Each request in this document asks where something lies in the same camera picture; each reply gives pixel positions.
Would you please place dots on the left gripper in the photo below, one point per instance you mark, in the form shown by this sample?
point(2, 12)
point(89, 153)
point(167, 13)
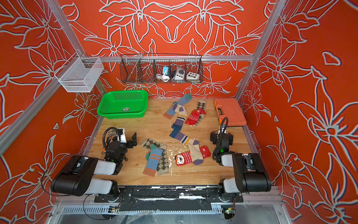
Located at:
point(130, 145)

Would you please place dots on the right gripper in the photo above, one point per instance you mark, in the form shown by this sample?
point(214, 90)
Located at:
point(214, 137)

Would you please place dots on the cream purple striped sock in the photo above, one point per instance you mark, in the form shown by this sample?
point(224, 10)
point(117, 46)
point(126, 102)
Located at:
point(193, 146)
point(181, 118)

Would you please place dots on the green plastic basket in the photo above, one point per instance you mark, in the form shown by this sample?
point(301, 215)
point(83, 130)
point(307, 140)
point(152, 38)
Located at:
point(123, 104)

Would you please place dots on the brown argyle sock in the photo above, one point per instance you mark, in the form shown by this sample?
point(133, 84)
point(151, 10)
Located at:
point(201, 105)
point(163, 166)

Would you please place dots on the red penguin christmas sock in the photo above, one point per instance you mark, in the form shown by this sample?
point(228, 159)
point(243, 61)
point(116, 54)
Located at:
point(185, 157)

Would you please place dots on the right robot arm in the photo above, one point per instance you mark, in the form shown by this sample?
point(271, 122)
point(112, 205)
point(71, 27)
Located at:
point(249, 172)

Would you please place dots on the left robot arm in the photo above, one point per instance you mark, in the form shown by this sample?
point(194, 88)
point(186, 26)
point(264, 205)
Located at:
point(76, 178)

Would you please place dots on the orange tool case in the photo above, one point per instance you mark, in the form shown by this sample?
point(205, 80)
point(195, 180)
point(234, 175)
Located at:
point(230, 108)

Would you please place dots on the red snowflake christmas sock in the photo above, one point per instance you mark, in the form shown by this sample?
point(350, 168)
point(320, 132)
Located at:
point(194, 116)

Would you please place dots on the white dotted box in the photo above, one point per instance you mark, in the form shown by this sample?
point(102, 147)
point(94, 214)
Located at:
point(191, 76)

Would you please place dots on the white power adapter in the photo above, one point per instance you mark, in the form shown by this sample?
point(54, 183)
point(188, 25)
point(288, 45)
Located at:
point(179, 74)

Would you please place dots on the blue white small box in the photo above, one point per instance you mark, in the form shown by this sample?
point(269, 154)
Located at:
point(165, 71)

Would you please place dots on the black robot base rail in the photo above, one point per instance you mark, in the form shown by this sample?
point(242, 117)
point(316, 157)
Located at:
point(196, 198)

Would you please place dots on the black wire wall basket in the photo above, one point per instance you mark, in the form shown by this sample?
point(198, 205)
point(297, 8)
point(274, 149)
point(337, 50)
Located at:
point(147, 69)

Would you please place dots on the clear acrylic wall bin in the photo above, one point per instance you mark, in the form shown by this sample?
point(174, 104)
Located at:
point(80, 74)

